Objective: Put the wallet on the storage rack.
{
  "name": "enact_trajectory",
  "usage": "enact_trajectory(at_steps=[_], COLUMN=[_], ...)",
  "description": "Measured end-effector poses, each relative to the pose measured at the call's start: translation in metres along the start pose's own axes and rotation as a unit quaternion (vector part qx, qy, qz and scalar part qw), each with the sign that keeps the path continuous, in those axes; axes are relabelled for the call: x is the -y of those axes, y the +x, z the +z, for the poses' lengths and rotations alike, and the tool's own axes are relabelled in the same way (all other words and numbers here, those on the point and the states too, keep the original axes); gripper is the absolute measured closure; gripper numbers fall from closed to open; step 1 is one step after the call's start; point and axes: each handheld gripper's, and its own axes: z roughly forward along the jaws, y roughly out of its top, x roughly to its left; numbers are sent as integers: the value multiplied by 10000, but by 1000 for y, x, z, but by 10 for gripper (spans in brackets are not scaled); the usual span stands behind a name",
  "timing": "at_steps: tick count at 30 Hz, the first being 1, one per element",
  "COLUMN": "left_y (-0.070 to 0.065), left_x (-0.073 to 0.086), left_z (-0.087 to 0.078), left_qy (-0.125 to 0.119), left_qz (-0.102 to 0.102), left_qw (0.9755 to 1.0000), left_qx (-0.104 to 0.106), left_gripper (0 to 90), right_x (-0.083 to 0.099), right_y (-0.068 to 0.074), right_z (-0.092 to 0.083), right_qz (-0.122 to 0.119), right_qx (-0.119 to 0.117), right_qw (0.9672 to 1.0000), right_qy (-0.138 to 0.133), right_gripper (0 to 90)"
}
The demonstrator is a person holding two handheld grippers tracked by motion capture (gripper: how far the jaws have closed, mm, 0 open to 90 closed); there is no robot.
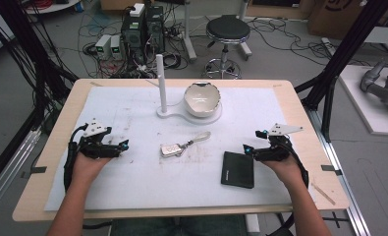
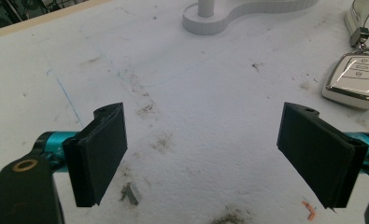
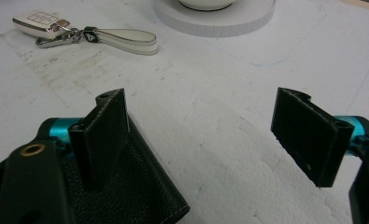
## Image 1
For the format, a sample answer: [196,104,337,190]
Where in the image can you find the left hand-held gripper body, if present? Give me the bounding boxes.
[78,118,113,160]

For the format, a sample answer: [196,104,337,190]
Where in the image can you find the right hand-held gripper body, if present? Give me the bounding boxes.
[261,123,304,162]

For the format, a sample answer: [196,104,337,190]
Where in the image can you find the black wallet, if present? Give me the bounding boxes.
[220,150,255,190]

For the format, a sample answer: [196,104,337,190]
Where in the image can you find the silver key fob with strap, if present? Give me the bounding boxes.
[160,131,212,158]

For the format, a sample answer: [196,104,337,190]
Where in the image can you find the white scalloped bowl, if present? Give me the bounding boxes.
[183,81,222,119]

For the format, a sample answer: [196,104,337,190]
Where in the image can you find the person's right hand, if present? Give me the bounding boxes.
[259,153,305,189]

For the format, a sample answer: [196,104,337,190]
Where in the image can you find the person's left hand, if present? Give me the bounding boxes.
[71,151,112,185]

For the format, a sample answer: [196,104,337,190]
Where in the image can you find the white table mat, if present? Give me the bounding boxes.
[43,86,293,211]

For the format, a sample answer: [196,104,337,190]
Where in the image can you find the black tape strip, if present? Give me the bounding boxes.
[20,165,48,180]
[320,164,343,177]

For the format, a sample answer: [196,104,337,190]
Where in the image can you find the thin wooden stick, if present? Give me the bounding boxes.
[310,182,337,207]

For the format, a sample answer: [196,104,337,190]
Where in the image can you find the white stand with pole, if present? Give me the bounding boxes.
[155,53,223,126]

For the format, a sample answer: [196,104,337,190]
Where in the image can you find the small white power unit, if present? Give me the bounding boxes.
[110,34,123,60]
[94,33,113,61]

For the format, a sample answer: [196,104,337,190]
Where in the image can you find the white floor platform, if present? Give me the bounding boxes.
[338,64,388,137]

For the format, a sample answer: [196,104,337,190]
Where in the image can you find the person's legs in jeans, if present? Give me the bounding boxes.
[110,214,249,236]

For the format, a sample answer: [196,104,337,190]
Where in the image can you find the black computer tower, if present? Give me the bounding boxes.
[145,4,166,55]
[120,13,147,65]

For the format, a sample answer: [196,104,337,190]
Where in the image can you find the black round stool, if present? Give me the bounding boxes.
[203,14,251,80]

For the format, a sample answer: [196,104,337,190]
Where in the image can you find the white box on computer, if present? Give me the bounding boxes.
[129,2,146,18]

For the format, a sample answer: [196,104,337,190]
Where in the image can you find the grey desk leg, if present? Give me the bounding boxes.
[181,0,198,63]

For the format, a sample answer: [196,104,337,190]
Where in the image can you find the cardboard box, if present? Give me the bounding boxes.
[306,0,367,41]

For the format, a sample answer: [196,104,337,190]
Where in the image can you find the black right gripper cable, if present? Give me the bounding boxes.
[288,142,310,190]

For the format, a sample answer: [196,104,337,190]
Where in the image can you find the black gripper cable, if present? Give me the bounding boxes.
[63,123,89,193]
[288,142,310,190]

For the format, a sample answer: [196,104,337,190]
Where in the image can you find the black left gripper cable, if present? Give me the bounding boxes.
[63,123,89,193]

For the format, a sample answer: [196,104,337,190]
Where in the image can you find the aluminium rail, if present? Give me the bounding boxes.
[0,128,42,219]
[306,107,372,236]

